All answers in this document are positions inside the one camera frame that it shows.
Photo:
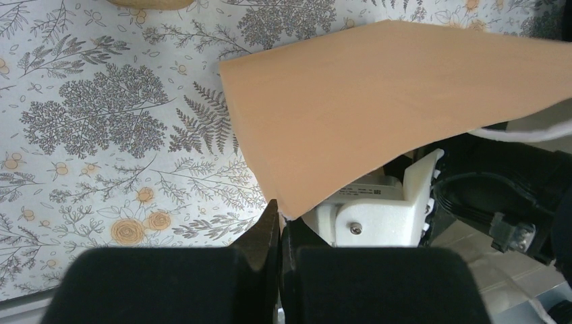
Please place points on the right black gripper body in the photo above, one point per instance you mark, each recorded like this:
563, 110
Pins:
517, 194

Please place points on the stacked cardboard cup carriers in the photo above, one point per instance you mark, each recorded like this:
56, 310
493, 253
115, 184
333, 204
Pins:
152, 4

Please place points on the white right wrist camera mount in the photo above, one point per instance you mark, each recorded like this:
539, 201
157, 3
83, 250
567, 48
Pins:
379, 211

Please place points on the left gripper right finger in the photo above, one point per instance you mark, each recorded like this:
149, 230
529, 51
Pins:
324, 284

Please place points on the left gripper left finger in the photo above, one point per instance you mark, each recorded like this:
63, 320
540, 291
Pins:
232, 284

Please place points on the brown paper takeout bag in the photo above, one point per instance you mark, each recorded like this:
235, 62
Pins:
313, 116

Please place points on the floral patterned table mat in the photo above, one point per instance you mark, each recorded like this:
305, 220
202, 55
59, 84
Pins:
114, 126

